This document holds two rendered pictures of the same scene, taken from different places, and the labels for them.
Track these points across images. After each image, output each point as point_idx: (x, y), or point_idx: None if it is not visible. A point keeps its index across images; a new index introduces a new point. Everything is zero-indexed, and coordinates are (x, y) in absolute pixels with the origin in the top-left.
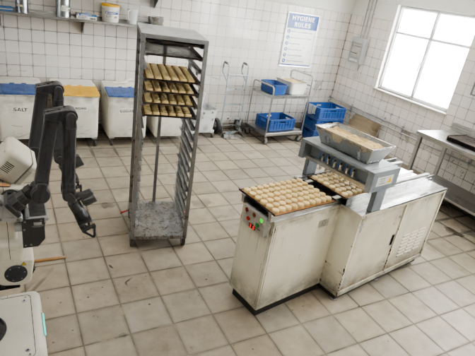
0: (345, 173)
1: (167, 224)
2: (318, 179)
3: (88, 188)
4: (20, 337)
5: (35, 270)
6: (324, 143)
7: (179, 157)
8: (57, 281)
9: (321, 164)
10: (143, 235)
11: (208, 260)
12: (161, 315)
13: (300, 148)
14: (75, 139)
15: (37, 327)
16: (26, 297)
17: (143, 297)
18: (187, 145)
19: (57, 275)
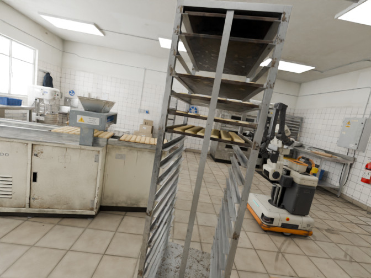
0: (109, 122)
1: (174, 260)
2: (107, 135)
3: (250, 131)
4: (261, 198)
5: (287, 272)
6: (101, 112)
7: (159, 219)
8: (265, 255)
9: (106, 126)
10: (203, 252)
11: (149, 236)
12: (200, 216)
13: (105, 123)
14: (257, 113)
15: (256, 199)
16: (269, 210)
17: (207, 227)
18: (179, 161)
19: (267, 261)
